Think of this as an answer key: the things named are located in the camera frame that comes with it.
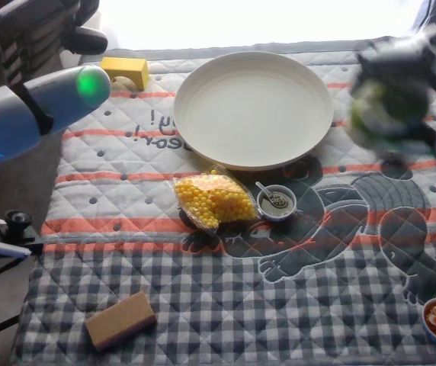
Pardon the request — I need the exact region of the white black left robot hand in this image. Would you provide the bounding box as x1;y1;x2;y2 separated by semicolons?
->
0;0;112;169

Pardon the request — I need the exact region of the green white toy cake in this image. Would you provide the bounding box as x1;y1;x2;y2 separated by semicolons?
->
349;79;429;141

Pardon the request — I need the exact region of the bag of yellow balls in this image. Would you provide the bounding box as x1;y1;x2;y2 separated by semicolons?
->
172;164;261;236

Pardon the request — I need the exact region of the large white round plate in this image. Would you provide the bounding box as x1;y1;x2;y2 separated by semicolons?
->
173;51;335;172

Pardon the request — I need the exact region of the yellow arch block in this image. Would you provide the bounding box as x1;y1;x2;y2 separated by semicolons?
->
99;56;150;91

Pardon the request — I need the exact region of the small bowl with spoon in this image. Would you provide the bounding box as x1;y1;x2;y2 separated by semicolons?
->
255;181;298;222

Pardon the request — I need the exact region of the brown wooden block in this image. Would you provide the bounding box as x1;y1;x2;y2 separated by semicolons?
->
85;291;158;352

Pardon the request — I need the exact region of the grey quilt with bear print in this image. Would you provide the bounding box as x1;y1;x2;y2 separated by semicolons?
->
11;36;436;366

